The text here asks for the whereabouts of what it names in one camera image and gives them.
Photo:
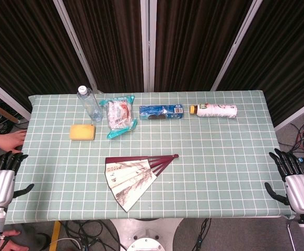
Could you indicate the grey metal tube leg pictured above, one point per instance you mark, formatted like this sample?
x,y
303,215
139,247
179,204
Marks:
x,y
291,235

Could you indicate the green white grid tablecloth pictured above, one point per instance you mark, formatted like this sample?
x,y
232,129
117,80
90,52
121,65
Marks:
x,y
207,170

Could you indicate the bare person hand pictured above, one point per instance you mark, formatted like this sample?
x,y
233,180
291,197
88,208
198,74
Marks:
x,y
12,244
12,141

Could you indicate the clear plastic water bottle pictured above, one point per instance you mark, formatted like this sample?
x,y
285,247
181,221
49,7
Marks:
x,y
90,104

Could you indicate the white drink bottle yellow cap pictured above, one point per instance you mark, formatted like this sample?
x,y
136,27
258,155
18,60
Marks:
x,y
217,111

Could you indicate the dark corrugated partition panel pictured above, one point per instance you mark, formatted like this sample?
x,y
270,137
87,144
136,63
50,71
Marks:
x,y
110,44
193,44
285,57
24,52

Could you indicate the black shoe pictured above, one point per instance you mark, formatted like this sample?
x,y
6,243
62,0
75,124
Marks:
x,y
42,240

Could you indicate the paper folding fan red ribs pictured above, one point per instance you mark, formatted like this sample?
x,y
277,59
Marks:
x,y
131,180

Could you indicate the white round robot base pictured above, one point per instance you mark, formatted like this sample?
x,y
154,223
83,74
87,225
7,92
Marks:
x,y
145,232

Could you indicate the brown wooden bar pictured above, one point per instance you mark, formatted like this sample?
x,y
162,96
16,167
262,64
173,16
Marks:
x,y
0,111

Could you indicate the teal clear snack bag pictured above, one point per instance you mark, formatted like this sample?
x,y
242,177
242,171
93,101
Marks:
x,y
119,115

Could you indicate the blue cookie box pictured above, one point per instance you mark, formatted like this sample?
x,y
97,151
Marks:
x,y
161,112

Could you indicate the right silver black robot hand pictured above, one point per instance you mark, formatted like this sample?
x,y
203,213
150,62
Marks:
x,y
302,192

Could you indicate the yellow sponge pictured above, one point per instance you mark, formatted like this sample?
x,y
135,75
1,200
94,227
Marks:
x,y
82,132

